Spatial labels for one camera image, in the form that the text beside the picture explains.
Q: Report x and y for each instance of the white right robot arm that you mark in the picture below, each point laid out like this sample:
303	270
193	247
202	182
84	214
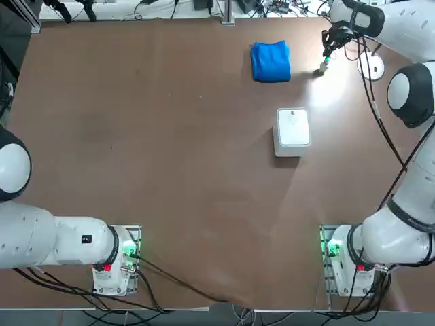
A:
408	30

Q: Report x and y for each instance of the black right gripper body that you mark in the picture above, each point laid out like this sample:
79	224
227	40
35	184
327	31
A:
341	32

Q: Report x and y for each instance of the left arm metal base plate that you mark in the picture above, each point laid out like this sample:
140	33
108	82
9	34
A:
136	234

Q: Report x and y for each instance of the white square box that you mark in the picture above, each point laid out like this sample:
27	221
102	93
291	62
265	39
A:
292	129

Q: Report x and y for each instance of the white desk lamp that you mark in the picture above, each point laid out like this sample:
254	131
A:
377	69

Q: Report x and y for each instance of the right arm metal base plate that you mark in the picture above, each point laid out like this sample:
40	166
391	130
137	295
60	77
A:
323	237

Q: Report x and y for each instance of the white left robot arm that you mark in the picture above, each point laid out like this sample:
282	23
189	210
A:
68	244

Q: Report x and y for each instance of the folded blue cloth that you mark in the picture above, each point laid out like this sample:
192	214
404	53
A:
270	62

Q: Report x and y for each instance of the aluminium post with bracket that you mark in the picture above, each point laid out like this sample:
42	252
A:
227	13

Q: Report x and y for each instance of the aluminium corner bracket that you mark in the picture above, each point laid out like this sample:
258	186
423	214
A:
34	25

